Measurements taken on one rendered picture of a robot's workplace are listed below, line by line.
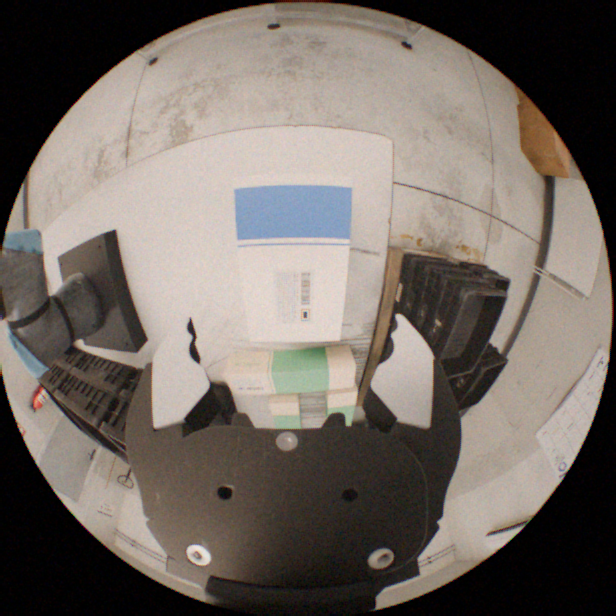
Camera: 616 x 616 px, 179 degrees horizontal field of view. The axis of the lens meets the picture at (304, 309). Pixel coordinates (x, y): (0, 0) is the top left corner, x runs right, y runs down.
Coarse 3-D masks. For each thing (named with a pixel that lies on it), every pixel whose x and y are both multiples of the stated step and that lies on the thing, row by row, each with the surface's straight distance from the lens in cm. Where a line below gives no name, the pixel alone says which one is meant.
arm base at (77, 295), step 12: (72, 276) 54; (84, 276) 53; (60, 288) 53; (72, 288) 51; (84, 288) 50; (60, 300) 49; (72, 300) 49; (84, 300) 49; (96, 300) 50; (72, 312) 49; (84, 312) 49; (96, 312) 50; (72, 324) 49; (84, 324) 50; (96, 324) 52; (72, 336) 50; (84, 336) 53
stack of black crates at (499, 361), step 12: (492, 348) 136; (480, 360) 119; (492, 360) 127; (504, 360) 133; (480, 372) 115; (492, 372) 145; (456, 384) 130; (468, 384) 124; (480, 384) 153; (492, 384) 147; (456, 396) 132; (468, 396) 155; (480, 396) 155
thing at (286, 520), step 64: (192, 448) 6; (256, 448) 6; (320, 448) 6; (384, 448) 6; (192, 512) 6; (256, 512) 5; (320, 512) 5; (384, 512) 6; (192, 576) 7; (256, 576) 6; (320, 576) 6; (384, 576) 6
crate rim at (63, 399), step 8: (56, 392) 80; (64, 400) 73; (72, 408) 68; (80, 408) 65; (72, 416) 87; (80, 416) 64; (88, 416) 61; (80, 424) 89; (96, 424) 58; (88, 432) 93; (120, 448) 64; (120, 456) 101
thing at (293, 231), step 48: (240, 192) 22; (288, 192) 21; (336, 192) 21; (240, 240) 22; (288, 240) 21; (336, 240) 21; (288, 288) 22; (336, 288) 23; (288, 336) 26; (336, 336) 26
